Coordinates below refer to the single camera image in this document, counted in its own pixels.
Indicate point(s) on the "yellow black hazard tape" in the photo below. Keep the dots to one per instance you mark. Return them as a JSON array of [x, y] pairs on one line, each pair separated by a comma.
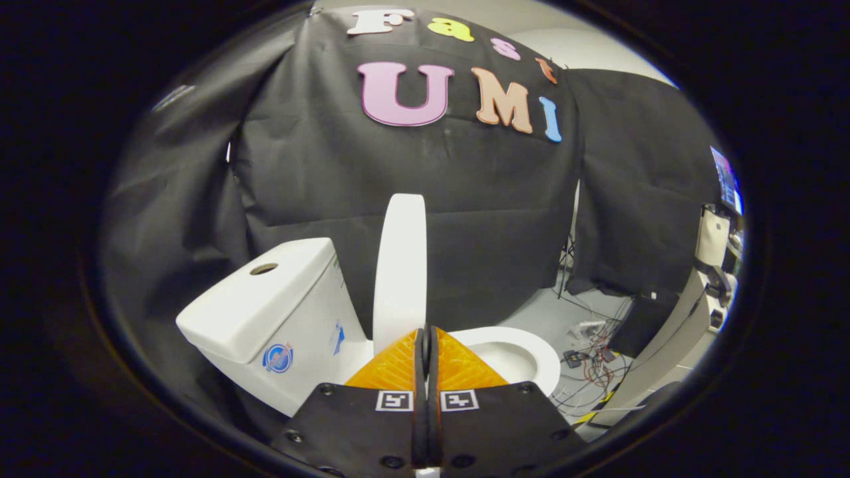
[[594, 410]]

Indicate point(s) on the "white equipment stand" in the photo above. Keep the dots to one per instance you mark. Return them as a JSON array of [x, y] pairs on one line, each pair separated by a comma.
[[664, 352]]

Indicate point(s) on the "white toilet lid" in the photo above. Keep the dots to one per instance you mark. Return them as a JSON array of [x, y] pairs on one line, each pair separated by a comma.
[[400, 272]]

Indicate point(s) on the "white toilet with tank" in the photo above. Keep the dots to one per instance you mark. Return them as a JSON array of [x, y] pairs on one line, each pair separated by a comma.
[[265, 312]]

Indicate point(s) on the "black backdrop cloth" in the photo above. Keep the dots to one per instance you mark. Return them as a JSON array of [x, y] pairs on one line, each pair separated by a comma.
[[431, 192]]

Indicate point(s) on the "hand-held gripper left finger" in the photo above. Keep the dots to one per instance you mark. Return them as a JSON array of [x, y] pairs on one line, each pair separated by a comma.
[[358, 425]]

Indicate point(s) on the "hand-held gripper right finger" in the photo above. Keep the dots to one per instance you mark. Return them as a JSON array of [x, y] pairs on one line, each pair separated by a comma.
[[498, 425]]

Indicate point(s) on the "black box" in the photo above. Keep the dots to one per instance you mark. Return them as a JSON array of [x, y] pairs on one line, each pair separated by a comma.
[[644, 325]]

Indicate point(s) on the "computer monitor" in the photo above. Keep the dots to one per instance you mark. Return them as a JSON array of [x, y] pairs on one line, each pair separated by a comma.
[[726, 179]]

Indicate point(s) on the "white toilet seat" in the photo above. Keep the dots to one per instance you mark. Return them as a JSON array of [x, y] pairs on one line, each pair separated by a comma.
[[541, 348]]

